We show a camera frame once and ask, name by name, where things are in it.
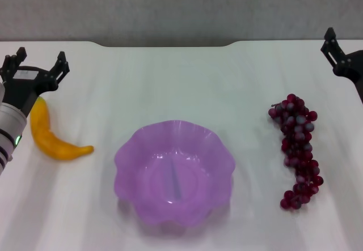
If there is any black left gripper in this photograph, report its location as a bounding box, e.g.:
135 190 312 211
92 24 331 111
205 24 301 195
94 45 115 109
0 47 70 118

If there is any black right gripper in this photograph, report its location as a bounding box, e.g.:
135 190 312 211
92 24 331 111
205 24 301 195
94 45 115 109
320 27 363 104

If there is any yellow banana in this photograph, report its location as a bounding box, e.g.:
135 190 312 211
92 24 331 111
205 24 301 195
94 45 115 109
29 96 95 160

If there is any dark red grape bunch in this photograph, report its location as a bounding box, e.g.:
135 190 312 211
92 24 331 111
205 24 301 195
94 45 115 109
268 93 324 211

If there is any purple scalloped plastic bowl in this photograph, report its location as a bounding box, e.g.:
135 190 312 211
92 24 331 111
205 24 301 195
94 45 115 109
113 119 237 229

